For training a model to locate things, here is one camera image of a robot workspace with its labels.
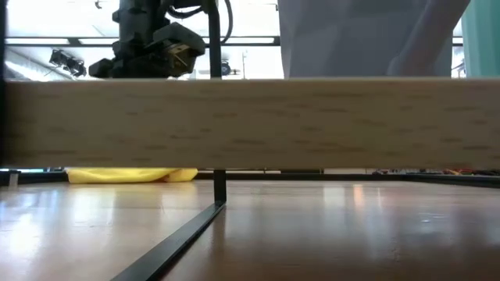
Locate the light wooden shelf board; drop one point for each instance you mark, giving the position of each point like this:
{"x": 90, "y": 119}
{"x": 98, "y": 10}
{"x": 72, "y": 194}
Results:
{"x": 258, "y": 125}

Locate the grey mug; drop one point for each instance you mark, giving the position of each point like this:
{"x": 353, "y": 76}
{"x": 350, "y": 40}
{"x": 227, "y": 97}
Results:
{"x": 332, "y": 39}

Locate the yellow cloth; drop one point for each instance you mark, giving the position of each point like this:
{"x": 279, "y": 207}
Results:
{"x": 125, "y": 175}

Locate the black horizontal background rail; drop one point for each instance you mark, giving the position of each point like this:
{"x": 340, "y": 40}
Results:
{"x": 97, "y": 40}

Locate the black hanging device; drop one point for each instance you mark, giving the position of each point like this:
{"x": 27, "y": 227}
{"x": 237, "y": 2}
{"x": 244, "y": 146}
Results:
{"x": 66, "y": 62}

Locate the black metal shelf frame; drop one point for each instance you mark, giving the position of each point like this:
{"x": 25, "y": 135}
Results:
{"x": 219, "y": 187}

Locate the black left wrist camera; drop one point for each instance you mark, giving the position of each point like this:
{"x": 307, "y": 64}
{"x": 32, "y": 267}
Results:
{"x": 176, "y": 39}

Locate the black table rig frame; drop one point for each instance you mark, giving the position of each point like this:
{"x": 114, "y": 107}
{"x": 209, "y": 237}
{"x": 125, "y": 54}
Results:
{"x": 312, "y": 177}

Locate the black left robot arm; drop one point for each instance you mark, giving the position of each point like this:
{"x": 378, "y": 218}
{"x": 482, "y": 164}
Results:
{"x": 136, "y": 19}

